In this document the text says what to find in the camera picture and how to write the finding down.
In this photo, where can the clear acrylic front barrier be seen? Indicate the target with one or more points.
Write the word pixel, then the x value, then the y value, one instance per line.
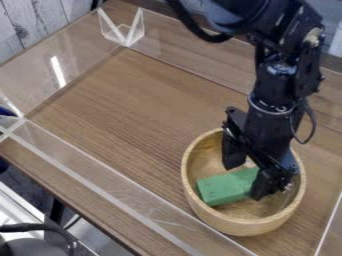
pixel 60 157

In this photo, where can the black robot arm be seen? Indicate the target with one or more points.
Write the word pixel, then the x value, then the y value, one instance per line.
pixel 285 31

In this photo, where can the black table leg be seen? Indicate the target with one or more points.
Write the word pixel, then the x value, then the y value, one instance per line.
pixel 56 211

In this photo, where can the brown wooden bowl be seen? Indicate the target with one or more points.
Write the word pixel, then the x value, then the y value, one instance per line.
pixel 247 217

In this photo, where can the clear acrylic corner bracket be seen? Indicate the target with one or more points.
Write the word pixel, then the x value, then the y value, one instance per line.
pixel 121 34

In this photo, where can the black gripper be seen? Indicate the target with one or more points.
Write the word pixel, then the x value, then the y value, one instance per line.
pixel 257 135

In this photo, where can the green rectangular block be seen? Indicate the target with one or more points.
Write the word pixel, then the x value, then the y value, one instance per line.
pixel 225 188

